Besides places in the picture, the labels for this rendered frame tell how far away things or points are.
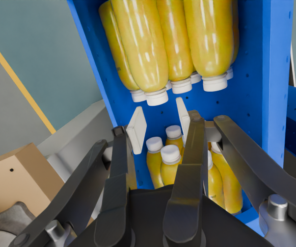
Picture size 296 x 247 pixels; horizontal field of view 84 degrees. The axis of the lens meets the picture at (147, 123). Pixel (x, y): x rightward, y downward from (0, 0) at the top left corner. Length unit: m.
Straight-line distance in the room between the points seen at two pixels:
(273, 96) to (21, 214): 0.64
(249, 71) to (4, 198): 0.70
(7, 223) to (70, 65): 1.22
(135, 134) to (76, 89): 1.46
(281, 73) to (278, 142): 0.09
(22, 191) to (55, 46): 1.24
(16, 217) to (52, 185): 0.12
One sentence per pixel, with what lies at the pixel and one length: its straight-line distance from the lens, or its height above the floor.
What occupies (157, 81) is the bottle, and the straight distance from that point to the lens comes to 0.27.
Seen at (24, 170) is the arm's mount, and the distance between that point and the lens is 0.56.
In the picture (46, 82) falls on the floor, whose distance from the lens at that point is 1.73.
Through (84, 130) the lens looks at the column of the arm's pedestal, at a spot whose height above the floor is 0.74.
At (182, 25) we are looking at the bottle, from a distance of 0.31.
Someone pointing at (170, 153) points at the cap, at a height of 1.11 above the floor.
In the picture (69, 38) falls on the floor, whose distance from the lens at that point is 1.57.
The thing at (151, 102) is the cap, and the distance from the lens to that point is 0.29.
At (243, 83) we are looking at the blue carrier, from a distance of 0.40.
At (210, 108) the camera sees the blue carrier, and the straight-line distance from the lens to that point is 0.46.
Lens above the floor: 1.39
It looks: 66 degrees down
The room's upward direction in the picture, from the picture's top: 169 degrees counter-clockwise
